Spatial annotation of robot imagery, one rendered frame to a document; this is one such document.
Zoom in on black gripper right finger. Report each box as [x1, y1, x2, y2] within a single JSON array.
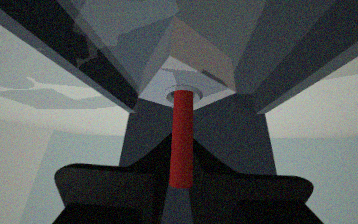
[[188, 138, 314, 224]]

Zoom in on red peg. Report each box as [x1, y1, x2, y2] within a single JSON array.
[[169, 90, 193, 188]]

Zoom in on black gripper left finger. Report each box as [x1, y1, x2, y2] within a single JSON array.
[[54, 133, 172, 224]]

